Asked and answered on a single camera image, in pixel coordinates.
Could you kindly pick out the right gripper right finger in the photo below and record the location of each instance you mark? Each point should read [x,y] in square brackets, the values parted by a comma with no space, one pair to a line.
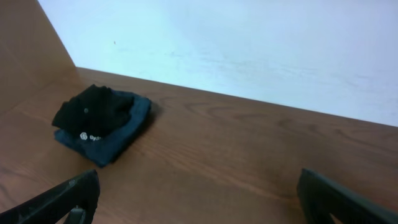
[322,200]

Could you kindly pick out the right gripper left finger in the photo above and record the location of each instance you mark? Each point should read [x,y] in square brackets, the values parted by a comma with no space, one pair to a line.
[76,199]

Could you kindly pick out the black polo shirt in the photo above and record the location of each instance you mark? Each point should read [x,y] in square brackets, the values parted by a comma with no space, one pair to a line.
[94,113]

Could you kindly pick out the folded dark blue shorts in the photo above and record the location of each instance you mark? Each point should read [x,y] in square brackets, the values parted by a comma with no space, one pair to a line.
[107,149]

